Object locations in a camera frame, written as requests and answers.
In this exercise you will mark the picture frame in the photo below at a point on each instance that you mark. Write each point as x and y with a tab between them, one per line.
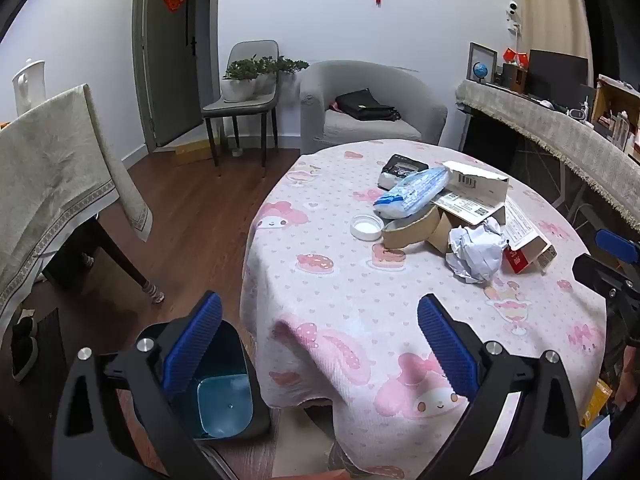
490	60

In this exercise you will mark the table with beige cloth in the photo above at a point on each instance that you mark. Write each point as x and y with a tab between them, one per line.
50	175

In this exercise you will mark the white security camera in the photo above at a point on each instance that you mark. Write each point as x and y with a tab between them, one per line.
512	15

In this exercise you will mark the dark wooden table leg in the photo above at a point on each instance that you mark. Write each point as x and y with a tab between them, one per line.
125	260

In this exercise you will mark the grey armchair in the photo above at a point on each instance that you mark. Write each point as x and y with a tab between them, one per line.
370	125

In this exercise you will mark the small brown box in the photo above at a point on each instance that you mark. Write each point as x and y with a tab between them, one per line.
515	79

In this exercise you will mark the pink printed tablecloth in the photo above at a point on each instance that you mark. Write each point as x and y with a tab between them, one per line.
350	300

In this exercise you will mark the small white device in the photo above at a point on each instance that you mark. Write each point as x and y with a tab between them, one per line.
580	112

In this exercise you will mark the white cardboard box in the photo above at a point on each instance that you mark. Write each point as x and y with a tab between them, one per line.
475	190

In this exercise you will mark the brown cardboard tape roll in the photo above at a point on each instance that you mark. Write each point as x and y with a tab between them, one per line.
405	232

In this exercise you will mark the red and white carton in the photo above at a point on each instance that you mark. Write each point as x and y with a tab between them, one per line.
525	255

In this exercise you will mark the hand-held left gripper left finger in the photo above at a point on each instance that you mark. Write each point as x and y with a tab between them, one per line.
192	345

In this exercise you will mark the grey door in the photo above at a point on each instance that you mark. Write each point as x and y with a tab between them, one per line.
175	60

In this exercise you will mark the yellow box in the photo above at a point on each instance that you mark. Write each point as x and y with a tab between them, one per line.
597	402

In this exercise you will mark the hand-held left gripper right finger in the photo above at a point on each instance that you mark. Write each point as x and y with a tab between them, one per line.
447	345

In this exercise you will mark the potted green plant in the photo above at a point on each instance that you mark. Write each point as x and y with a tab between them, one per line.
239	82
265	77
292	66

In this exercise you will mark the black and white packet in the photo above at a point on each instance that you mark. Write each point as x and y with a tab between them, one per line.
397	167

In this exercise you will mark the open cardboard box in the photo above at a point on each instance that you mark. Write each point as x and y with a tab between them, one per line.
612	105

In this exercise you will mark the dark blue trash bin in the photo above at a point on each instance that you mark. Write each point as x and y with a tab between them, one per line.
225	400

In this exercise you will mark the white kettle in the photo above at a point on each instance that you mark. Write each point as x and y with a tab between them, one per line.
29	85

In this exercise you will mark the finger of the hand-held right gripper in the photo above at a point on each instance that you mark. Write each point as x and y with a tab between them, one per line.
597	272
617	245

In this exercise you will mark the blue and white plastic packet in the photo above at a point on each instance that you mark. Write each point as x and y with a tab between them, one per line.
412	192

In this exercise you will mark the small blue globe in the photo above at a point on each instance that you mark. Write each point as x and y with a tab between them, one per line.
480	71

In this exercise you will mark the black slippers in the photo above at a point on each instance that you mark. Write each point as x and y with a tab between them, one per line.
24	350

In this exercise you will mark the red ornaments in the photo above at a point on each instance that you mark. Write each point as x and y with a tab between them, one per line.
515	57

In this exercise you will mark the white paper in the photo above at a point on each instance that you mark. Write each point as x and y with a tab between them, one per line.
475	255

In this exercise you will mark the black floor mat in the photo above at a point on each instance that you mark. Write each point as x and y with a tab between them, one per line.
47	340

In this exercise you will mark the flat cardboard piece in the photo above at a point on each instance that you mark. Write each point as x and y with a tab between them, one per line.
192	152

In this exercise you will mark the beige curtain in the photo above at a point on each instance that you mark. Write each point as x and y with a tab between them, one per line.
550	10

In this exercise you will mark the grey chair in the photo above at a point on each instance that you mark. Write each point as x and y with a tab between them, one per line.
240	110

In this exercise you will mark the black bag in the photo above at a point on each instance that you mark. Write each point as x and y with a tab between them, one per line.
365	105

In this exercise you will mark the white round lid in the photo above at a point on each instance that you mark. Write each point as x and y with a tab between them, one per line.
366	227

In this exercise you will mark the black monitor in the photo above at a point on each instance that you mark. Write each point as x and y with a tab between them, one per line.
557	75

